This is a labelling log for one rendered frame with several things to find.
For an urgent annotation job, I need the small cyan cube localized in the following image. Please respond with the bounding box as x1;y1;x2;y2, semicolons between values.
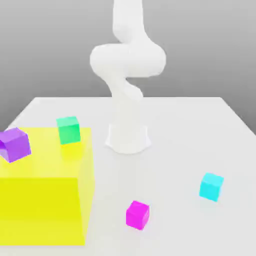
198;172;225;203

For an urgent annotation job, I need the large yellow box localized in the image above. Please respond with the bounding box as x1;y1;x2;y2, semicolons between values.
0;127;96;247

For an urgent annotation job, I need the small purple cube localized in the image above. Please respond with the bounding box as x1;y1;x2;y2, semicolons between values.
0;127;32;164

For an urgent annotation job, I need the small green cube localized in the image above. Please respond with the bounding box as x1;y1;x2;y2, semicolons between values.
55;116;82;145

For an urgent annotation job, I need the small magenta cube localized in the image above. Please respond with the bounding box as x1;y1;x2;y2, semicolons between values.
125;200;151;231

